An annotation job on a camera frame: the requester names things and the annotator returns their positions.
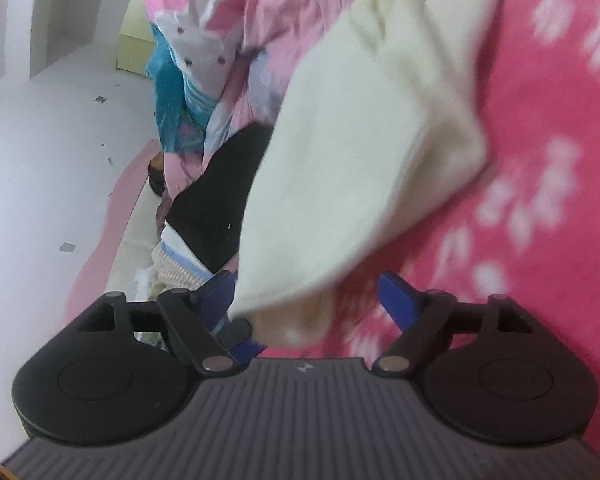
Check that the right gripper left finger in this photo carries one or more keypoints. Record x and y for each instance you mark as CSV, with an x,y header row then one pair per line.
x,y
121,369

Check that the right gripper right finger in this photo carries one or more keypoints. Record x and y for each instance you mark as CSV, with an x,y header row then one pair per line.
x,y
491,371

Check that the cream white fleece sweater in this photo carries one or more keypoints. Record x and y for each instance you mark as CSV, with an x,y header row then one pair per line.
x,y
378,128

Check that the stack of folded clothes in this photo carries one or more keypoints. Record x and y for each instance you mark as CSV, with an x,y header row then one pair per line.
x,y
173,265

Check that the pink floral bed blanket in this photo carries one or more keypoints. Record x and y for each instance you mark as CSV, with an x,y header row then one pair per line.
x,y
529,226

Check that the black folded garment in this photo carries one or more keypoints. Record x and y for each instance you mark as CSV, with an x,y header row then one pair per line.
x,y
208,214

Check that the pink patterned duvet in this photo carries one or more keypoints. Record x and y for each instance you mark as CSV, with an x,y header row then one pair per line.
x,y
220,65

